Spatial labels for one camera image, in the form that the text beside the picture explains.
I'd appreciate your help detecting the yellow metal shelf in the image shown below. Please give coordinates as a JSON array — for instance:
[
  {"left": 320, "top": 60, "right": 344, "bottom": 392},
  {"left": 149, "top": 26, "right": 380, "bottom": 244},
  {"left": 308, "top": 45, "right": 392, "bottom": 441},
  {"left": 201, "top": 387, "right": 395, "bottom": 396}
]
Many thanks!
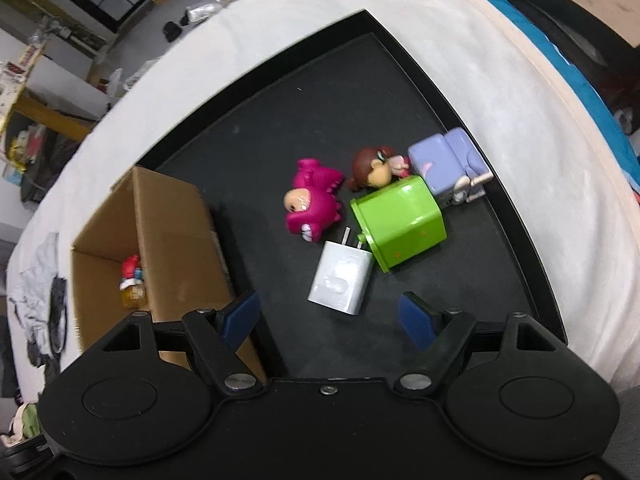
[{"left": 0, "top": 92, "right": 98, "bottom": 142}]

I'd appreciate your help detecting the black bed frame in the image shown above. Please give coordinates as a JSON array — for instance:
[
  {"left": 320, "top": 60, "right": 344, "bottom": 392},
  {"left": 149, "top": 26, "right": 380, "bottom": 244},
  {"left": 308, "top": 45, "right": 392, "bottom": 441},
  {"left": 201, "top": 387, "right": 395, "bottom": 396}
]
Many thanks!
[{"left": 452, "top": 0, "right": 640, "bottom": 116}]

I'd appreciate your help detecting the silver plastic bag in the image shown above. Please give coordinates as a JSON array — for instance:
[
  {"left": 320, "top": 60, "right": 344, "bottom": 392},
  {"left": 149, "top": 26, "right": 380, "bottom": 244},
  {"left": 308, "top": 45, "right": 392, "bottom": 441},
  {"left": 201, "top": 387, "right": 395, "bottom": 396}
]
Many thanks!
[{"left": 184, "top": 0, "right": 242, "bottom": 25}]

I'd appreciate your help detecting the dark grey clothing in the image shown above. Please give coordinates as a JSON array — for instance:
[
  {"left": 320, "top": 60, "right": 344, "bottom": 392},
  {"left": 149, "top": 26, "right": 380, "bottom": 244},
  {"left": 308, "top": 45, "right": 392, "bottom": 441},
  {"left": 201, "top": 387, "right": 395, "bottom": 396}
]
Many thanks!
[{"left": 9, "top": 232, "right": 71, "bottom": 367}]

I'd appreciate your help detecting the brown cardboard box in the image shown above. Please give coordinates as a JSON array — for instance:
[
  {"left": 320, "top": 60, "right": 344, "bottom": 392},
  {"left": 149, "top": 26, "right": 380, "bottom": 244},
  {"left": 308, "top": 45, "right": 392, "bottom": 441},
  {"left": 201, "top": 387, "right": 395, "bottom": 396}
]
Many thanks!
[{"left": 70, "top": 165, "right": 268, "bottom": 386}]

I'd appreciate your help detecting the lavender block toy figure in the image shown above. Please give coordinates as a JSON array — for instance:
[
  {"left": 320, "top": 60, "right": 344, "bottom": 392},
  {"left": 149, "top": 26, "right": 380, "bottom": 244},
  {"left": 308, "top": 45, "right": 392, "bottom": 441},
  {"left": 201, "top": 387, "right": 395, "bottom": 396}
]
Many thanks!
[{"left": 407, "top": 127, "right": 494, "bottom": 208}]

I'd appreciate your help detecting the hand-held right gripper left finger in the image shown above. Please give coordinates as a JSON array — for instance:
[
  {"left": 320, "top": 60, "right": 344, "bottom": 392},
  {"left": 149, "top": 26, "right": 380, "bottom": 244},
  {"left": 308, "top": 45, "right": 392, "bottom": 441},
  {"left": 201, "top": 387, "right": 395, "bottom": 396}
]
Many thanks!
[{"left": 98, "top": 290, "right": 266, "bottom": 396}]

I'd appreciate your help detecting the pink dinosaur costume figure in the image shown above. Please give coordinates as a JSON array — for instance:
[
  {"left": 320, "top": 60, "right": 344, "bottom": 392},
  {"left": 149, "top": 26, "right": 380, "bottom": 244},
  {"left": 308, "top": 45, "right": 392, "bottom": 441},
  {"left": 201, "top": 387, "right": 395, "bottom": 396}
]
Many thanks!
[{"left": 283, "top": 158, "right": 346, "bottom": 244}]

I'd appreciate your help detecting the printed cardboard package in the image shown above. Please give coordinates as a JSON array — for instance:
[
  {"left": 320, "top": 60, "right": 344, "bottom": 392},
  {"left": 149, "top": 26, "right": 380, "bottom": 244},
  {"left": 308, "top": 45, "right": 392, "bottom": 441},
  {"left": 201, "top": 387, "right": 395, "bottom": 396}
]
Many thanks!
[{"left": 0, "top": 40, "right": 48, "bottom": 113}]

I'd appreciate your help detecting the black plastic tray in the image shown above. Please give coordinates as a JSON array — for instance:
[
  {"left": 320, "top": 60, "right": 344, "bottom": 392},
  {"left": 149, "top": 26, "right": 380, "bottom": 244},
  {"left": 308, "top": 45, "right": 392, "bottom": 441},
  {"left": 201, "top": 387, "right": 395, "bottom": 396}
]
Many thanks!
[{"left": 135, "top": 8, "right": 569, "bottom": 380}]

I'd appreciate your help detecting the small red blue figure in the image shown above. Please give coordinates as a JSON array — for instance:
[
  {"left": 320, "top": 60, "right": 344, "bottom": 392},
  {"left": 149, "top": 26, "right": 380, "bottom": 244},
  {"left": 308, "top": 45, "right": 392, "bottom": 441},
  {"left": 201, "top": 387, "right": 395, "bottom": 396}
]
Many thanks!
[{"left": 119, "top": 254, "right": 149, "bottom": 307}]

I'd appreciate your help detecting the brown-haired doll figure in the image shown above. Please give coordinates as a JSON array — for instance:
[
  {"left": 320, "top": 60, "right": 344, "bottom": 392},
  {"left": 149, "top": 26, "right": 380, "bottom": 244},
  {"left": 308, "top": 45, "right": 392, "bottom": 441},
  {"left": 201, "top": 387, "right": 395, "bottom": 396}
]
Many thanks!
[{"left": 347, "top": 146, "right": 412, "bottom": 193}]

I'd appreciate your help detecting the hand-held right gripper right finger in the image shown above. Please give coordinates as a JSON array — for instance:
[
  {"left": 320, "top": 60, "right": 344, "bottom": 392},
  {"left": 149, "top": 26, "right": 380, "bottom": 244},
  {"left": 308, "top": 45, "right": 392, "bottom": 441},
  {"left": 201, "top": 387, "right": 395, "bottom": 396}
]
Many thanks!
[{"left": 393, "top": 291, "right": 557, "bottom": 395}]

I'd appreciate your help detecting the white wall charger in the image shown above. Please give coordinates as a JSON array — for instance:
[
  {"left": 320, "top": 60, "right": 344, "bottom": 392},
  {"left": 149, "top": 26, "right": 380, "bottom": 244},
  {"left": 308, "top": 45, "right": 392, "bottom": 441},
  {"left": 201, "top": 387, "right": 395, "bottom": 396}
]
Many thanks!
[{"left": 307, "top": 227, "right": 374, "bottom": 318}]

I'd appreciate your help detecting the blue cloth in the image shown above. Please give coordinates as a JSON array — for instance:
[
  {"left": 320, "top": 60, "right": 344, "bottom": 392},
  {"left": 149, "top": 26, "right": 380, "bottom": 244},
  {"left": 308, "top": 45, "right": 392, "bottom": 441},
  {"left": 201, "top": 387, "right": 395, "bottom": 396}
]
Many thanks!
[{"left": 432, "top": 0, "right": 640, "bottom": 196}]

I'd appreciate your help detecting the green square box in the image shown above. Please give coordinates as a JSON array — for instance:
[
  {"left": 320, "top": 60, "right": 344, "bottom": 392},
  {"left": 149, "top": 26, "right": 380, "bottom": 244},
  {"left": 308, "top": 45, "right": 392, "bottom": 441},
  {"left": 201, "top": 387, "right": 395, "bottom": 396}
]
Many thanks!
[{"left": 349, "top": 175, "right": 447, "bottom": 274}]

